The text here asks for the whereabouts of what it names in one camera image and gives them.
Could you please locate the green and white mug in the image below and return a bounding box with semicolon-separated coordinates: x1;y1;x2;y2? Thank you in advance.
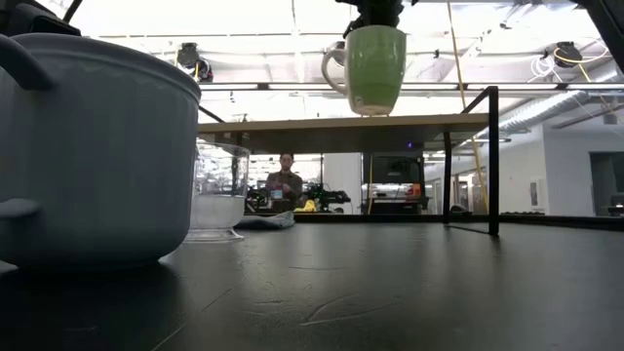
320;24;408;117

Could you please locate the grey mug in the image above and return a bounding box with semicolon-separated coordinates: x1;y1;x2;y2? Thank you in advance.
0;31;203;272

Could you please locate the clear plastic cup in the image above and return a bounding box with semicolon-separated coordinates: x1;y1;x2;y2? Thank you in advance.
183;138;252;244

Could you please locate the wooden shelf with black legs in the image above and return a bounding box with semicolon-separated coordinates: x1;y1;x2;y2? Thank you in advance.
197;86;500;238

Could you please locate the black equipment rack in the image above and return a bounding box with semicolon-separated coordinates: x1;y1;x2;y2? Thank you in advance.
362;151;425;215

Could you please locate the person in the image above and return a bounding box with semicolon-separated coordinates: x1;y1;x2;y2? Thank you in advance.
264;153;304;214

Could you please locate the blue cloth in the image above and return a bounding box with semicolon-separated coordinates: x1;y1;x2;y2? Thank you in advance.
233;210;296;231

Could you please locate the yellow cable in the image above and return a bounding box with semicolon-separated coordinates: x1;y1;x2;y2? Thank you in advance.
446;0;489;215

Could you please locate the white coiled cable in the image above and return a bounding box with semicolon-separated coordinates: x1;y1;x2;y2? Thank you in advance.
528;56;557;82

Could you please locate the silver ventilation duct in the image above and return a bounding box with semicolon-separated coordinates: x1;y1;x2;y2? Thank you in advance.
496;90;624;136

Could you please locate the white wall box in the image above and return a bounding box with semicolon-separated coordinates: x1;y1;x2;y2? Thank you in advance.
529;177;550;209

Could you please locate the black aluminium table frame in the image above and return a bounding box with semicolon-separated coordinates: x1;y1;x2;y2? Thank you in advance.
243;212;624;231

